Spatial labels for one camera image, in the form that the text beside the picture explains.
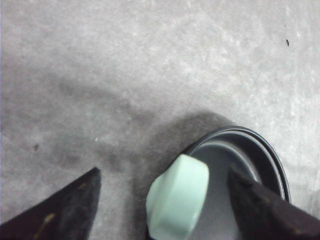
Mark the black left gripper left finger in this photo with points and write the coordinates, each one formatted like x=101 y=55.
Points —
x=68 y=214

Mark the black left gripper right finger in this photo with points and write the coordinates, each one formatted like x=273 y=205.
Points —
x=262 y=215

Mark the black frying pan green handle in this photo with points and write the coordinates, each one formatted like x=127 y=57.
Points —
x=190 y=200

